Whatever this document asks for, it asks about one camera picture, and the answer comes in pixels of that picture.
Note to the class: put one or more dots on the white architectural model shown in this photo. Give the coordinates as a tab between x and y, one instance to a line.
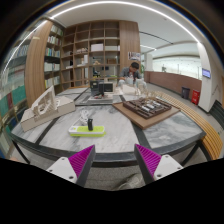
46	108

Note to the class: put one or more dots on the dark model on wooden board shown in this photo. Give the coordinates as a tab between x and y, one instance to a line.
146	112

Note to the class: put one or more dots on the black trash bin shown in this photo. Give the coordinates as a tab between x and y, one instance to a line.
185	92

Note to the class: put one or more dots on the wooden bookshelf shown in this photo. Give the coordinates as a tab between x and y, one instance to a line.
74	56

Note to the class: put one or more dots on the black charger plug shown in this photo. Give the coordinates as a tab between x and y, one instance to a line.
90	124

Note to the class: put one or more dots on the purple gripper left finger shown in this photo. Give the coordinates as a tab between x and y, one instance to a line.
76	167

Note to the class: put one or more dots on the green white power strip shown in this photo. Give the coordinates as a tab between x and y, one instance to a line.
79	131

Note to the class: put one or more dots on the red trash bin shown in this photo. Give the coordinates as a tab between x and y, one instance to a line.
195	97

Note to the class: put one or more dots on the black box on table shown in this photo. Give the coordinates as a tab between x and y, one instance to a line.
99	87

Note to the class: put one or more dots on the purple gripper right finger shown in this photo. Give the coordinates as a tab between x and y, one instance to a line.
154	166

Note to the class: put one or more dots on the blue wall screen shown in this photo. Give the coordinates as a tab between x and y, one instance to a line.
206	73

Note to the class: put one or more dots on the curved wooden bench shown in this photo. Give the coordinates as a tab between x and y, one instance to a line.
211	141

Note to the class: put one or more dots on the light wooden frame model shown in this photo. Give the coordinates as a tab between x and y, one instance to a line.
141	90

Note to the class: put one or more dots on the seated person in grey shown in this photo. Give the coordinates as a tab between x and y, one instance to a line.
129	72

